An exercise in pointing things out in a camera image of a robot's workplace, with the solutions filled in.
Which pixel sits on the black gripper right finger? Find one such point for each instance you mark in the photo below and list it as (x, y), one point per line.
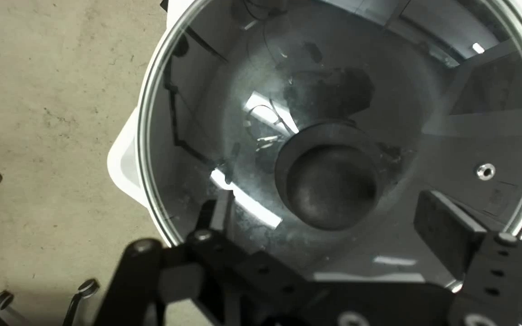
(451, 232)

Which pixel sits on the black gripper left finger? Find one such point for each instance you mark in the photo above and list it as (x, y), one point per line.
(219, 214)

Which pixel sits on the glass lid with black knob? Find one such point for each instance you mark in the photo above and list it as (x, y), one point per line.
(333, 78)

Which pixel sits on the white plastic tray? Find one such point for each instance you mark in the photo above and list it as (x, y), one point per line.
(125, 169)

